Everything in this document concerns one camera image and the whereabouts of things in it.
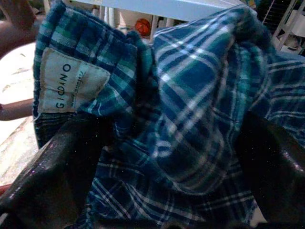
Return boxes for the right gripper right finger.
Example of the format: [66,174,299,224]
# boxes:
[234,111,305,229]

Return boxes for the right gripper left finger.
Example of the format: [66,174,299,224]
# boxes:
[0,112,115,229]

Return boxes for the blue plaid shirt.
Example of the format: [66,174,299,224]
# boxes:
[32,0,305,229]

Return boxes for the white storage drawer shelf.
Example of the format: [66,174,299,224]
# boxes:
[271,0,305,58]

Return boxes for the orange basketball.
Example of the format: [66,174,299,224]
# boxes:
[135,18,151,36]

